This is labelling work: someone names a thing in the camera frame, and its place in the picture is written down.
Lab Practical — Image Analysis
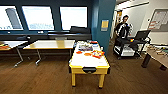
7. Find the blue purple board game box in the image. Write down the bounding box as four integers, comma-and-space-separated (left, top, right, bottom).
78, 44, 94, 52

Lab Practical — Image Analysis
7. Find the orange round lid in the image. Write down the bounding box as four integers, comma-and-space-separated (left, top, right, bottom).
83, 52, 92, 57

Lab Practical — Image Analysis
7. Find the small red flat box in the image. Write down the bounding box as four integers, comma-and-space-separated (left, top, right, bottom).
89, 40, 99, 45

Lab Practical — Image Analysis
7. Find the red board game box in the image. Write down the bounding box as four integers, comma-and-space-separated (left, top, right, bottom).
90, 50, 106, 60

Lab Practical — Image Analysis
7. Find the black cushion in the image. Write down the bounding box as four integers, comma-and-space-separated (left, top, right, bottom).
68, 25, 92, 35

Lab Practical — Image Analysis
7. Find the white serving table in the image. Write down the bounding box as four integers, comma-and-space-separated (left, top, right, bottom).
68, 40, 111, 90

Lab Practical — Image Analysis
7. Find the bright window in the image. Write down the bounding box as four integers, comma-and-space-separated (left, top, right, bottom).
0, 5, 24, 31
21, 5, 55, 32
59, 6, 89, 32

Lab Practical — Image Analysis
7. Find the yellow wooden table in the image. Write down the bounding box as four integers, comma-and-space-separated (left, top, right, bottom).
22, 39, 77, 66

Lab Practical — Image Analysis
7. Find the person in dark shirt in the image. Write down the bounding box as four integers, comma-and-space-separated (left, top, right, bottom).
113, 14, 135, 40

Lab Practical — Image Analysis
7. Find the brown wooden door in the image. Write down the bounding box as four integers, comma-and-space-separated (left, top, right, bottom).
114, 9, 123, 32

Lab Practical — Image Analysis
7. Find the grey bulletin board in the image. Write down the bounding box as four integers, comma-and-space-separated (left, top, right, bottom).
147, 8, 168, 33

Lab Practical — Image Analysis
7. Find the orange red flat item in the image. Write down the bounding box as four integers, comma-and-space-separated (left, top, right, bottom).
0, 43, 12, 51

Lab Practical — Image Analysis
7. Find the yellow wall sign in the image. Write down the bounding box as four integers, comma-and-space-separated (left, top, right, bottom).
100, 19, 110, 33

